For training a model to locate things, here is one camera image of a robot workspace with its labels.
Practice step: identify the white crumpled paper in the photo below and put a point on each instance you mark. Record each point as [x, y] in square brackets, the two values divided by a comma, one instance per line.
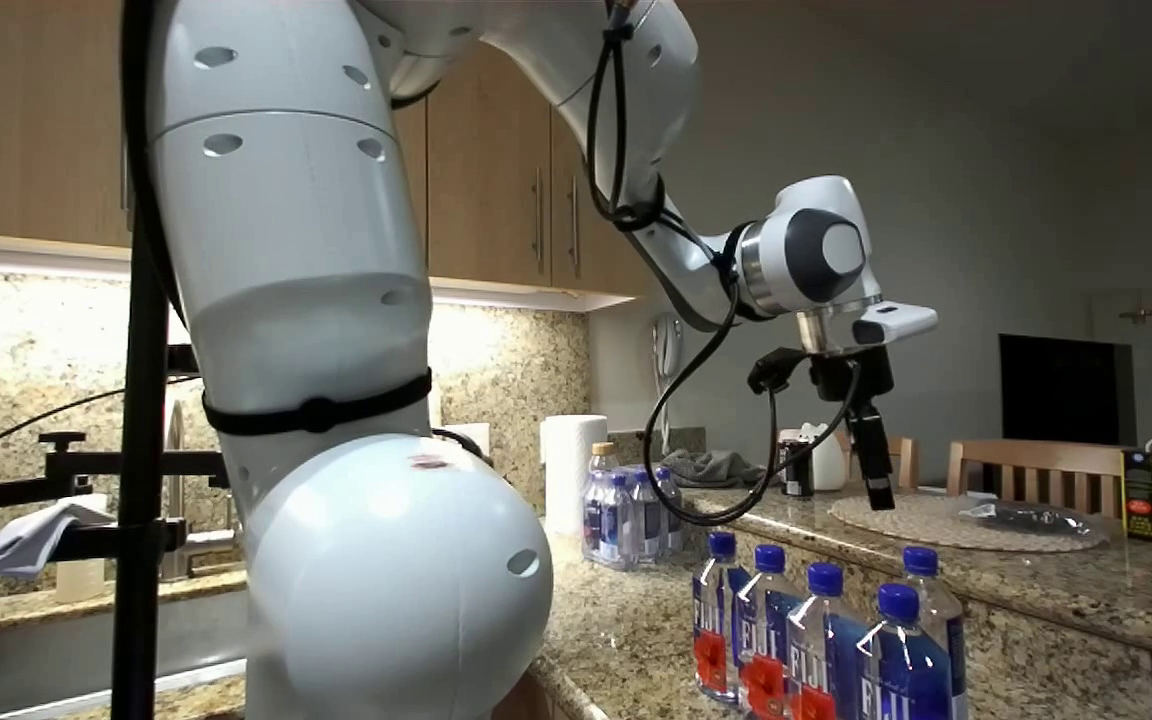
[40, 532]

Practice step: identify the black camera stand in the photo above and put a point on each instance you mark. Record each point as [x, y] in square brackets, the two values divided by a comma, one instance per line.
[139, 532]

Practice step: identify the grey cloth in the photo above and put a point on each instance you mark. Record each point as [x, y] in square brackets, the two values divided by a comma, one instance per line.
[708, 471]

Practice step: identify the black orange drink carton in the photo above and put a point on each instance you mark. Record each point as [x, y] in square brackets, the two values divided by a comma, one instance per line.
[1143, 499]

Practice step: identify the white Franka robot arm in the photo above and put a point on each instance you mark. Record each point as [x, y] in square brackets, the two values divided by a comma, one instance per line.
[299, 203]

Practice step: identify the black flat screen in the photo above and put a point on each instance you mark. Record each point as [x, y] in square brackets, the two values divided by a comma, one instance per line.
[1062, 389]

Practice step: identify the wooden slatted chair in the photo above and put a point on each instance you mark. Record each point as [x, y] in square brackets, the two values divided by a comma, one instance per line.
[904, 463]
[1043, 471]

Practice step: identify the shrink-wrapped water bottle pack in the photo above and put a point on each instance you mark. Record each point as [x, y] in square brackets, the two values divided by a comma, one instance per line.
[621, 523]

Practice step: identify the small glass dish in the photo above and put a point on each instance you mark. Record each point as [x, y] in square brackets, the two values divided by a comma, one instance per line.
[1018, 516]

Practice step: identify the fiji water bottle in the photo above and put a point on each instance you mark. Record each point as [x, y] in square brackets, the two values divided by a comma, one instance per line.
[822, 656]
[763, 664]
[903, 671]
[947, 605]
[715, 655]

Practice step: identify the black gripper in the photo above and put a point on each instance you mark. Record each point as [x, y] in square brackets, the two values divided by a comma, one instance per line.
[857, 380]

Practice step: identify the white plastic jug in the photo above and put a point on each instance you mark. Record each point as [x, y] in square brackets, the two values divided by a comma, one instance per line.
[827, 465]

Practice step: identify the white paper towel roll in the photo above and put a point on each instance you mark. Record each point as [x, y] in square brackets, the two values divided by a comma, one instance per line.
[571, 465]

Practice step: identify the wooden wall cabinets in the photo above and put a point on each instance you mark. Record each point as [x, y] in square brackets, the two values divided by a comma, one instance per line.
[498, 173]

